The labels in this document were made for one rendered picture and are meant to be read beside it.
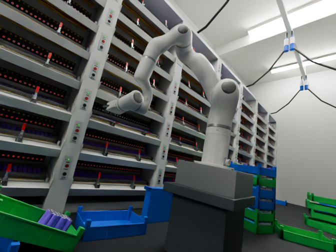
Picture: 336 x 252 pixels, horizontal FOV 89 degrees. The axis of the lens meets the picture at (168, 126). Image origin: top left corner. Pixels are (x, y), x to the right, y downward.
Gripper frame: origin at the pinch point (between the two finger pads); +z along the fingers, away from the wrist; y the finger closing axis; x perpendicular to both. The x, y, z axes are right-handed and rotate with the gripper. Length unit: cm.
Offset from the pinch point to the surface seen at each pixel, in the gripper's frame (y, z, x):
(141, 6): -4, -14, -88
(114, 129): -6.9, 1.8, 10.1
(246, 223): -97, -46, 66
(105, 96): 4.4, -0.9, -8.8
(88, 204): -4, 13, 57
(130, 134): -19.5, 2.0, 10.5
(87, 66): 19.8, -3.7, -21.5
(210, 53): -106, -16, -111
